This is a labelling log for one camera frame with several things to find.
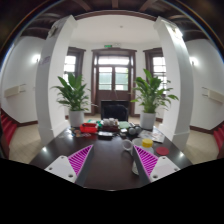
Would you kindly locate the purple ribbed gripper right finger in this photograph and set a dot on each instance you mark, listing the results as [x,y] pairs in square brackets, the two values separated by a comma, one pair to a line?
[152,168]

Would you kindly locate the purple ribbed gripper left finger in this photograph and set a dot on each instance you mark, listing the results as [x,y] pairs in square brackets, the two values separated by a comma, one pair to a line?
[73,168]

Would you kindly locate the red round coaster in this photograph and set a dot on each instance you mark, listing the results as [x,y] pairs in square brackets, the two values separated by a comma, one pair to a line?
[162,151]

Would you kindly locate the yellow lidded jar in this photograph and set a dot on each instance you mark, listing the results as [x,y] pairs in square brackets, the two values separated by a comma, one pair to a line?
[147,145]

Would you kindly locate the white ceramic mug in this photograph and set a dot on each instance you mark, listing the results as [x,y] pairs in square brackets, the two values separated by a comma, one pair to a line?
[127,145]

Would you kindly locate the magazine on table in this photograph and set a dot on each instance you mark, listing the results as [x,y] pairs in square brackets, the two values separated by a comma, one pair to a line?
[155,135]

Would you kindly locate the grey round speakers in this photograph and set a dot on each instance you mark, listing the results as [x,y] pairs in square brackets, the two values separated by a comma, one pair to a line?
[134,130]

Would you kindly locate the black phone-like device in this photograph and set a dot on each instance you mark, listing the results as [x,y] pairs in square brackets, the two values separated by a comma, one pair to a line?
[105,135]

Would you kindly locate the red box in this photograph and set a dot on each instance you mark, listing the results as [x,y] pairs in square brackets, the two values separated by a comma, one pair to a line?
[88,128]

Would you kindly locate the box of small cups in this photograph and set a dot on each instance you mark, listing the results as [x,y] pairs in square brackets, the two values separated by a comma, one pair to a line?
[110,124]

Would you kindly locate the left potted green plant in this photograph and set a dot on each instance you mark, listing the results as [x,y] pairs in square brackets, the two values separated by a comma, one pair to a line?
[72,94]

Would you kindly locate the potted green plant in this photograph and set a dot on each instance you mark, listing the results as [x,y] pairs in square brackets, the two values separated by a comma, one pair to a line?
[72,94]
[149,95]

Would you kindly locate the right potted green plant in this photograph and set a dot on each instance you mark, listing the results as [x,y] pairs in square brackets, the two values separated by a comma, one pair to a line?
[149,95]

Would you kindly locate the wooden double door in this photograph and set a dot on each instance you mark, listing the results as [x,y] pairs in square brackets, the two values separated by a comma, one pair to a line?
[112,78]

